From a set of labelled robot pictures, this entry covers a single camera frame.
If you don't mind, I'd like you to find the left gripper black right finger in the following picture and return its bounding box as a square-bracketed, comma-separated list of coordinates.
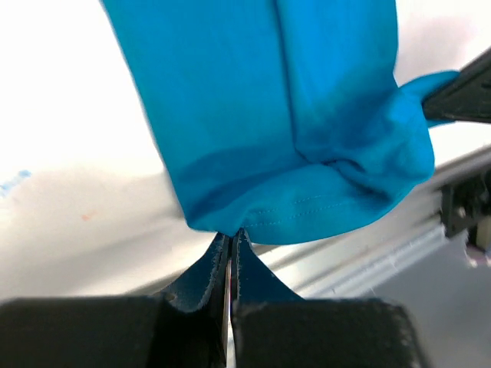
[230, 230, 426, 367]

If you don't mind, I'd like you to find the teal blue t shirt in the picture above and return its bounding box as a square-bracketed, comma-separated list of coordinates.
[103, 1, 456, 245]

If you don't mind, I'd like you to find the aluminium mounting rail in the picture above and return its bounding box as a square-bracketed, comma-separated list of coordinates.
[254, 147, 490, 297]

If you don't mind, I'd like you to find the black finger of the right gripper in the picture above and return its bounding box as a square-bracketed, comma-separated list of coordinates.
[423, 48, 491, 123]

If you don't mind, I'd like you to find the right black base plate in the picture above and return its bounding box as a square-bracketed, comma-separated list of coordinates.
[441, 165, 490, 238]

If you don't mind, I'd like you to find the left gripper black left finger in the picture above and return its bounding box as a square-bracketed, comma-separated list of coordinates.
[1, 235, 230, 367]

